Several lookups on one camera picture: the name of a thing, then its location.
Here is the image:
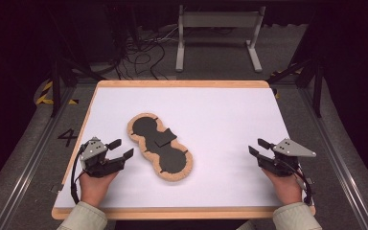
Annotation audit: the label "metal floor rail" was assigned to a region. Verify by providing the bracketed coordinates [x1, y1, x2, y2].
[299, 85, 368, 230]
[0, 85, 79, 230]

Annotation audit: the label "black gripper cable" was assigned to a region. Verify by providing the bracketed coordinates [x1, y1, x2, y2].
[295, 164, 314, 206]
[70, 144, 88, 205]

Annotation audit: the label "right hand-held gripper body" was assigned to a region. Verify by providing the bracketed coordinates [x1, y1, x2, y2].
[257, 137, 317, 177]

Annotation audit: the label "person's left hand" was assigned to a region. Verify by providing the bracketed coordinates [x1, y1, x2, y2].
[79, 172, 120, 209]

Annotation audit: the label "black tripod stand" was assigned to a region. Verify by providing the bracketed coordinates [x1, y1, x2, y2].
[48, 6, 107, 118]
[267, 56, 326, 119]

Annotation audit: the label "small metal table clip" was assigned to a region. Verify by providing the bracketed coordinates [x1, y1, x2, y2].
[49, 183, 65, 195]

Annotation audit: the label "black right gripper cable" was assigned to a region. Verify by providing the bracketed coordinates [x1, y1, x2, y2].
[295, 164, 314, 206]

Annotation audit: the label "white metal stand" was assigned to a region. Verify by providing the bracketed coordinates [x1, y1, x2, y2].
[174, 4, 266, 74]

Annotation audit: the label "person's right hand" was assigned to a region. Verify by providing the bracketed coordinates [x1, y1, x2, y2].
[262, 170, 303, 206]

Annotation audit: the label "black floor cables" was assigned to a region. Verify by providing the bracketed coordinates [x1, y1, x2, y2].
[114, 27, 176, 81]

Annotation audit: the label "light wooden table frame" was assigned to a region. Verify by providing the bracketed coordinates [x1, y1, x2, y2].
[51, 80, 316, 220]

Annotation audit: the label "yellow black hazard tape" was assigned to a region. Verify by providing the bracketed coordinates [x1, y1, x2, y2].
[269, 66, 302, 100]
[35, 80, 80, 106]

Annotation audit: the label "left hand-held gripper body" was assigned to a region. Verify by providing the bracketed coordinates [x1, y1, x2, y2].
[80, 137, 126, 178]

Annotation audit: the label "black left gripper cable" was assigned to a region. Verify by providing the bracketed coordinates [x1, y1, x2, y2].
[70, 144, 88, 205]

